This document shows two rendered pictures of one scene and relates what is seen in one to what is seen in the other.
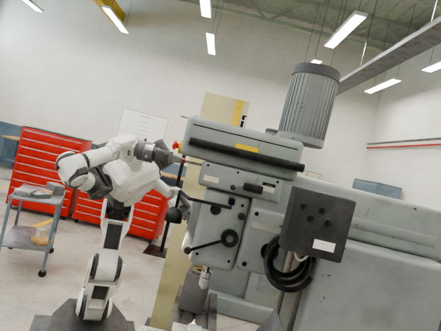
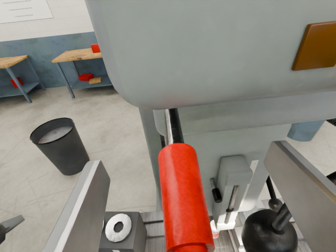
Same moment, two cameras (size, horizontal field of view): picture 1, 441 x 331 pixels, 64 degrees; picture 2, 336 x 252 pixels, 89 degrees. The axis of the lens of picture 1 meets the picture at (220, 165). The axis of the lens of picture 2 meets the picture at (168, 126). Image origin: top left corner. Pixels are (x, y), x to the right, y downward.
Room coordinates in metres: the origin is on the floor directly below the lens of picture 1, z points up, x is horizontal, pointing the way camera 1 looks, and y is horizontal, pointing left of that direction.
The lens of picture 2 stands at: (1.59, 0.23, 1.78)
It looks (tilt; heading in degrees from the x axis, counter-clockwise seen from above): 38 degrees down; 271
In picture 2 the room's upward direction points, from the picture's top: 6 degrees counter-clockwise
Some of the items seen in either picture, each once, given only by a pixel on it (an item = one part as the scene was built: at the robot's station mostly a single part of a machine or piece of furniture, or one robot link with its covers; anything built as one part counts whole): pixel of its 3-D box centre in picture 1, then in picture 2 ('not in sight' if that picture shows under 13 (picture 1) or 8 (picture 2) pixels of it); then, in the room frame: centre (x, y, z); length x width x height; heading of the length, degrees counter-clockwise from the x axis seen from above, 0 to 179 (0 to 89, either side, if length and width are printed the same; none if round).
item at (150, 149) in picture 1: (157, 155); not in sight; (1.58, 0.29, 1.70); 0.13 x 0.12 x 0.10; 1
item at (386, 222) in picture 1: (342, 209); not in sight; (1.49, -0.55, 1.66); 0.80 x 0.23 x 0.20; 91
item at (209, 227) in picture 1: (219, 225); (213, 148); (1.49, -0.06, 1.47); 0.21 x 0.19 x 0.32; 1
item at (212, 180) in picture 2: not in sight; (214, 186); (1.52, 0.05, 1.49); 0.06 x 0.01 x 0.01; 91
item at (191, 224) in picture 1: (191, 224); (227, 197); (1.49, 0.06, 1.45); 0.04 x 0.04 x 0.21; 1
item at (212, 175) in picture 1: (239, 180); (217, 54); (1.49, -0.09, 1.68); 0.34 x 0.24 x 0.10; 91
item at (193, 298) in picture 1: (197, 285); (112, 237); (1.85, -0.03, 1.06); 0.22 x 0.12 x 0.20; 174
